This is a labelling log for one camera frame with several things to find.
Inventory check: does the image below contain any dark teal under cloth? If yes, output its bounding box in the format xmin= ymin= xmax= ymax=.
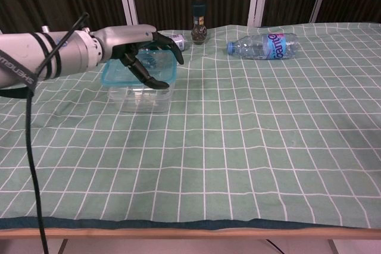
xmin=0 ymin=217 xmax=381 ymax=231

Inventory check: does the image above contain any clear plastic water bottle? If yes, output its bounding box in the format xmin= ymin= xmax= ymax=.
xmin=226 ymin=32 xmax=298 ymax=61

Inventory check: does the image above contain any transparent plastic container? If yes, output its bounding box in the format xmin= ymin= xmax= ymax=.
xmin=107 ymin=83 xmax=175 ymax=114

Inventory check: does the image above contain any green checked tablecloth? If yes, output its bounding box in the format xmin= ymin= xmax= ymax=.
xmin=0 ymin=21 xmax=381 ymax=228

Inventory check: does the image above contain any blue translucent plastic lid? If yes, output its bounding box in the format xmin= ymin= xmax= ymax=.
xmin=101 ymin=49 xmax=177 ymax=88

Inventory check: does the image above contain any wooden table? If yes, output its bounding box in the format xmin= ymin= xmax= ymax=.
xmin=0 ymin=226 xmax=381 ymax=254

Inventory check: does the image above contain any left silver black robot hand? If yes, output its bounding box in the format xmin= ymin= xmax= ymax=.
xmin=90 ymin=24 xmax=185 ymax=90

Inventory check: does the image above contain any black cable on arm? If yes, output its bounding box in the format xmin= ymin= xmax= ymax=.
xmin=25 ymin=12 xmax=90 ymax=254

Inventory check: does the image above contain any white and blue drink can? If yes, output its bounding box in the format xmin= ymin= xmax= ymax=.
xmin=169 ymin=33 xmax=188 ymax=51

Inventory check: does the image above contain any black printed velcro strap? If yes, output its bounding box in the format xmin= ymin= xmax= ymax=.
xmin=0 ymin=51 xmax=38 ymax=99

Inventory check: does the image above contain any spice grinder bottle dark cap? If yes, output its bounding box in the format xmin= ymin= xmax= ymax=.
xmin=190 ymin=1 xmax=209 ymax=43

